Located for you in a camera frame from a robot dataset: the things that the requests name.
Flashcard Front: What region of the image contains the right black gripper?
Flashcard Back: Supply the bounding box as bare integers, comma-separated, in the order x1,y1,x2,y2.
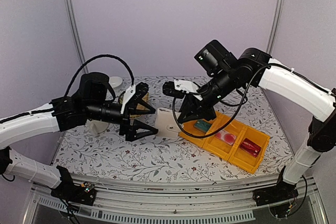
177,66,238,122

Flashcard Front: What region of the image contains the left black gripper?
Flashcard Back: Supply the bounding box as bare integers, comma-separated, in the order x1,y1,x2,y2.
85,100,159,142

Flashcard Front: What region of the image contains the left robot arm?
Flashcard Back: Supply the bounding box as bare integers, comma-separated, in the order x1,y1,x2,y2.
1,72,158,200

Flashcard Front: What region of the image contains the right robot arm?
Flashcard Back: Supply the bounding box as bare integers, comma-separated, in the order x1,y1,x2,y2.
178,40,335,201

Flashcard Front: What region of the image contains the teal VIP card stack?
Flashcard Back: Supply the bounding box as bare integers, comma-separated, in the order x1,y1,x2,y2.
194,120,212,133

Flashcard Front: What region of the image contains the pink circle card stack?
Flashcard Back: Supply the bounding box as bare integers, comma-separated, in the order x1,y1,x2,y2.
215,130,237,146

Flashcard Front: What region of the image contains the red card stack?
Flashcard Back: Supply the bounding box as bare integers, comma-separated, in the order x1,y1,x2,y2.
239,138,261,157

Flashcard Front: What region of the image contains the woven bamboo tray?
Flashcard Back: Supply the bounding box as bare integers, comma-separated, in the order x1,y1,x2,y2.
118,91,150,119

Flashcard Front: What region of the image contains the small white bowl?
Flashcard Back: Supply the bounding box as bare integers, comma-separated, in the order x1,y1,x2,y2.
109,76,123,89

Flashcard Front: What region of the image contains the white ceramic mug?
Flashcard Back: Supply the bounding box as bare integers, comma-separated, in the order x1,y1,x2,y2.
88,120,109,135

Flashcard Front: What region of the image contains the yellow three-compartment bin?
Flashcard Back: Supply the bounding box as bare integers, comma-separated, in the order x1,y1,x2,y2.
178,120,270,174

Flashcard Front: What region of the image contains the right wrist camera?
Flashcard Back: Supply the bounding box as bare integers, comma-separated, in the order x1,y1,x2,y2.
162,79,203,101

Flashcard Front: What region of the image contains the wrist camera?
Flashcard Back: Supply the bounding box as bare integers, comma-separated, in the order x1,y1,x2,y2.
162,79,203,101
120,82,149,114

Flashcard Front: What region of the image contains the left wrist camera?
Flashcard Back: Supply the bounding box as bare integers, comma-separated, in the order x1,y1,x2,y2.
120,82,149,114

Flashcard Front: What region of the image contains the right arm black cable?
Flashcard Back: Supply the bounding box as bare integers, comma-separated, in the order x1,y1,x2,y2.
172,62,336,138

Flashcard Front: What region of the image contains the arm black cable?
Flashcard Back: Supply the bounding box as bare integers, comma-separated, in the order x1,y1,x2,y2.
172,62,336,138
64,54,135,99

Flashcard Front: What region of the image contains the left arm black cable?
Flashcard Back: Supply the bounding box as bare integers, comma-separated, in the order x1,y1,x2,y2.
64,54,135,99

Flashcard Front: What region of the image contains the front aluminium rail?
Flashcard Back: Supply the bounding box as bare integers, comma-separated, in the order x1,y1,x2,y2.
22,175,329,224

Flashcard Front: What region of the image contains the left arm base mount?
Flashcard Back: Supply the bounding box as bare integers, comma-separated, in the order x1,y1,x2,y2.
51,166,97,206

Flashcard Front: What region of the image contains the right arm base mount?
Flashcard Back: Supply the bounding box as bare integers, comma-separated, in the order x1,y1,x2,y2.
252,175,308,220

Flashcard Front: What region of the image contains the left aluminium frame post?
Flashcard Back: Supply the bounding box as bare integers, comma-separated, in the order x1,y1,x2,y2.
64,0,86,64

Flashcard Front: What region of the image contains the aluminium frame post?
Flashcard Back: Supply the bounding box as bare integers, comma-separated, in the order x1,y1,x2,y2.
266,0,285,55
64,0,86,64

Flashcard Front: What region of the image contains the right aluminium frame post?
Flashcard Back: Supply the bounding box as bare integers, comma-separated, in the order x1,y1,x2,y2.
266,0,285,55

